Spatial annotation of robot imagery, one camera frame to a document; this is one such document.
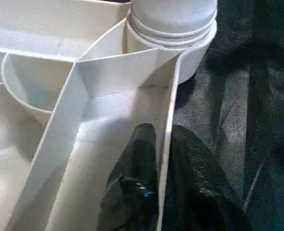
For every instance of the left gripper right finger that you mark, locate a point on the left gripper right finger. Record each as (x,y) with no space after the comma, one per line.
(200,192)

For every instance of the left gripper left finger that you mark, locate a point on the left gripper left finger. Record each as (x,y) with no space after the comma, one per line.
(132,187)

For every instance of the white plastic table top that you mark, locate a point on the white plastic table top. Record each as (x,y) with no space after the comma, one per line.
(108,72)

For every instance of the white plastic table leg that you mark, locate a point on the white plastic table leg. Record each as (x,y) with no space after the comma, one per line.
(173,17)

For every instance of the black work mat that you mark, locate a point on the black work mat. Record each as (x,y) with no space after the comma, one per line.
(248,120)

